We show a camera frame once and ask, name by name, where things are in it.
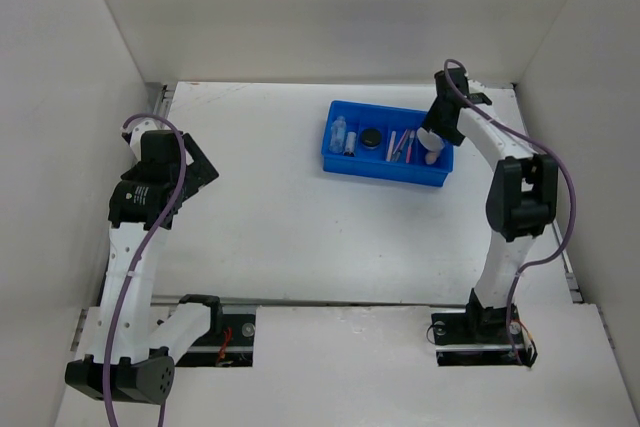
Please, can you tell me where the round beige powder puff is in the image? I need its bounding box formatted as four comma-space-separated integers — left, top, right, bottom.
416, 127, 445, 153

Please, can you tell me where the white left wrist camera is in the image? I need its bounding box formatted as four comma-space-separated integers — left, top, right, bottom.
121, 117, 158, 161

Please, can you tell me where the clear bottle black cap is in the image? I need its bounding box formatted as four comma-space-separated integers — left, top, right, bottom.
343, 131, 357, 157

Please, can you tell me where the blue plastic organizer tray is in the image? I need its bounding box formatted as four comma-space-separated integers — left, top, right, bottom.
321, 100, 454, 187

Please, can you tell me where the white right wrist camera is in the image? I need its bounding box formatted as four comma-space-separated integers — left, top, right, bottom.
468, 79, 486, 92

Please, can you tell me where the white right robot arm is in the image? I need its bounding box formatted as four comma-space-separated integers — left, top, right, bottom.
417, 67, 559, 341

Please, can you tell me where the grey makeup pen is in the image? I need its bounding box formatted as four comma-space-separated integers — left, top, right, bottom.
395, 130, 411, 152

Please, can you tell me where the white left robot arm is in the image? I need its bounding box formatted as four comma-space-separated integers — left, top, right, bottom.
65, 130, 224, 405

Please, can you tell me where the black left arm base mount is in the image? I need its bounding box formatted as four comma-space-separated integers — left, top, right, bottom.
176, 294, 257, 368

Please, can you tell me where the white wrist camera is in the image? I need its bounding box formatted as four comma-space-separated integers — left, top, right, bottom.
121, 117, 158, 161
468, 79, 486, 92

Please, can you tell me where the beige pink pencil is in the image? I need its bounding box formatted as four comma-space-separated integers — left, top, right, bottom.
385, 130, 396, 162

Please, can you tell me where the aluminium rail right edge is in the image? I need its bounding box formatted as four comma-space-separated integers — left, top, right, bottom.
509, 82, 584, 303

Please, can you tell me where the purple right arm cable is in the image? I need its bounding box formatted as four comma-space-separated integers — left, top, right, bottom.
443, 58, 578, 366

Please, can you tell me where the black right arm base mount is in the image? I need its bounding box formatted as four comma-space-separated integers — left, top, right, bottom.
430, 305, 538, 368

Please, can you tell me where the peach makeup sponge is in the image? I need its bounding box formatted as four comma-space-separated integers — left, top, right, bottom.
424, 151, 440, 166

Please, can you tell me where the black round compact jar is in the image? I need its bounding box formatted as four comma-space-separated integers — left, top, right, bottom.
360, 127, 383, 149

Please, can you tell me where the thin pink brush black tip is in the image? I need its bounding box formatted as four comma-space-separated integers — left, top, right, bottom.
392, 147, 404, 162

